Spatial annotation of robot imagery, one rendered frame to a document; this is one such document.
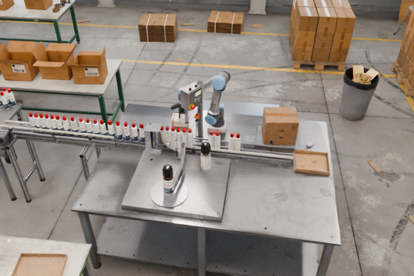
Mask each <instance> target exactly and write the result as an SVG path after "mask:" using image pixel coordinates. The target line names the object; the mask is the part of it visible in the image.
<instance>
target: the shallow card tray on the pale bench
mask: <svg viewBox="0 0 414 276"><path fill-rule="evenodd" d="M67 258H68V256H67V254H60V253H21V254H20V256H19V258H18V261H17V263H16V265H15V268H14V271H13V273H12V275H11V276H62V275H63V271H64V268H65V265H66V262H67Z"/></svg>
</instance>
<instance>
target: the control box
mask: <svg viewBox="0 0 414 276"><path fill-rule="evenodd" d="M196 84H197V83H195V82H193V83H192V84H189V85H188V86H186V87H183V88H182V89H181V107H182V108H183V109H185V110H187V111H190V110H191V106H193V105H194V106H195V107H197V106H199V105H201V104H202V87H201V86H200V85H199V86H198V87H195V85H196ZM190 87H191V88H192V90H191V91H189V88H190ZM199 89H201V94H200V95H198V96H196V97H195V91H197V90H199ZM199 96H201V99H200V100H198V101H197V102H195V103H194V99H196V98H197V97H199Z"/></svg>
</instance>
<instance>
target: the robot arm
mask: <svg viewBox="0 0 414 276"><path fill-rule="evenodd" d="M230 77H231V75H230V72H229V71H227V70H221V71H220V72H219V73H217V75H216V76H214V77H212V78H210V79H209V80H207V81H205V82H204V83H203V91H205V90H207V89H209V88H211V87H213V89H214V91H213V96H212V99H211V105H210V108H208V111H207V114H206V116H205V121H206V122H207V123H208V124H210V125H211V126H212V127H215V128H221V127H223V126H224V125H225V121H224V109H225V108H224V104H223V103H221V98H222V93H223V91H224V90H225V87H226V84H227V83H228V82H229V80H230ZM182 88H183V87H181V88H179V89H178V103H177V104H175V105H172V106H171V109H172V110H173V109H175V108H179V123H181V120H184V119H185V118H184V117H183V115H182V114H185V113H184V109H183V108H182V107H181V89H182Z"/></svg>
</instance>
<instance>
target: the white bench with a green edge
mask: <svg viewBox="0 0 414 276"><path fill-rule="evenodd" d="M91 249H92V244H85V243H73V242H66V241H54V240H42V239H35V238H22V237H10V236H3V235H0V276H11V275H12V273H13V271H14V268H15V265H16V263H17V261H18V258H19V256H20V254H21V253H60V254H67V256H68V258H67V262H66V265H65V268H64V271H63V275H62V276H81V274H82V273H83V276H92V272H91V268H90V265H89V261H88V257H89V254H90V252H91Z"/></svg>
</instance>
